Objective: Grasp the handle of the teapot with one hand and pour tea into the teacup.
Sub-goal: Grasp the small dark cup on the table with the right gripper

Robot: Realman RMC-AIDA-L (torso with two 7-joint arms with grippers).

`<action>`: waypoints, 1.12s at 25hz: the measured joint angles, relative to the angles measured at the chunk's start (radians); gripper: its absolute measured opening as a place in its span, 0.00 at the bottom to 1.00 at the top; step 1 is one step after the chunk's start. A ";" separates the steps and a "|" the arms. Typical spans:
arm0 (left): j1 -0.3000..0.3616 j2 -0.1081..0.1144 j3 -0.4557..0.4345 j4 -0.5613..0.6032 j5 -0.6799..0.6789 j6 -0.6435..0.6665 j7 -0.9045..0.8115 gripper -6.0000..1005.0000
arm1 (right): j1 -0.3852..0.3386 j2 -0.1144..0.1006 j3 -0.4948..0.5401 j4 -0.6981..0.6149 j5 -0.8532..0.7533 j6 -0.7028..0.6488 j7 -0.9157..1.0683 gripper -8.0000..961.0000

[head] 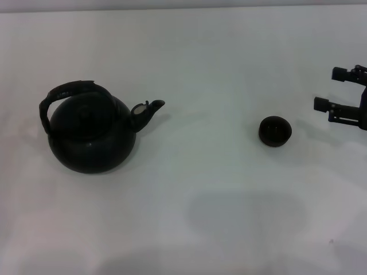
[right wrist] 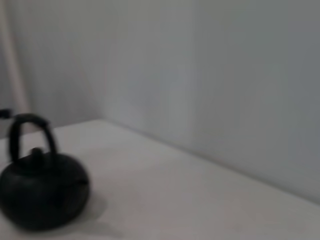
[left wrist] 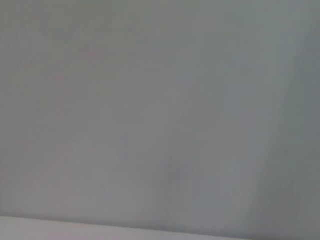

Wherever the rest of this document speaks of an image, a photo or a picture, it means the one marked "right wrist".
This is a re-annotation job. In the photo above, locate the black round teapot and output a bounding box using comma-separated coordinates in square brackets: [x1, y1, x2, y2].
[0, 113, 91, 231]

